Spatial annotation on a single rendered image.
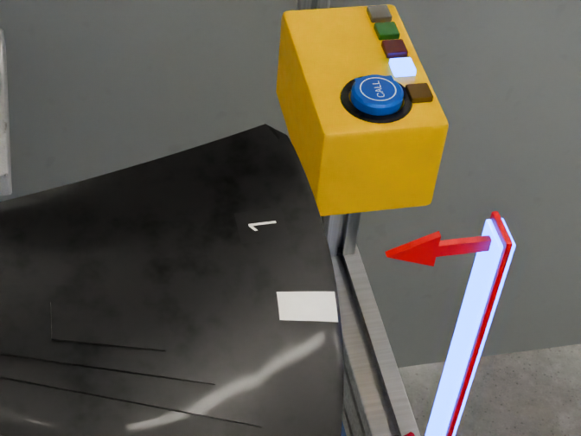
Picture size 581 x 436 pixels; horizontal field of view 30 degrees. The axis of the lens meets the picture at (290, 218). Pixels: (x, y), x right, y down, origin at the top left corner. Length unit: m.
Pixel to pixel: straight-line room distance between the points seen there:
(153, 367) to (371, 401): 0.40
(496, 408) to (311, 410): 1.46
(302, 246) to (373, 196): 0.28
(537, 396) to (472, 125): 0.66
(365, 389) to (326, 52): 0.28
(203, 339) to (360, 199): 0.34
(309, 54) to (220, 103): 0.55
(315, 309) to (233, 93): 0.86
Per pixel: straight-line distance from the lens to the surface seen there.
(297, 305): 0.57
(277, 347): 0.56
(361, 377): 0.92
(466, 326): 0.65
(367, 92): 0.83
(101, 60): 1.35
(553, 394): 2.05
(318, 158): 0.83
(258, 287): 0.57
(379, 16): 0.92
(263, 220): 0.59
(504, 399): 2.02
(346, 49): 0.89
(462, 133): 1.56
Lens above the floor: 1.60
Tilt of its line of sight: 46 degrees down
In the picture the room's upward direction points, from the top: 6 degrees clockwise
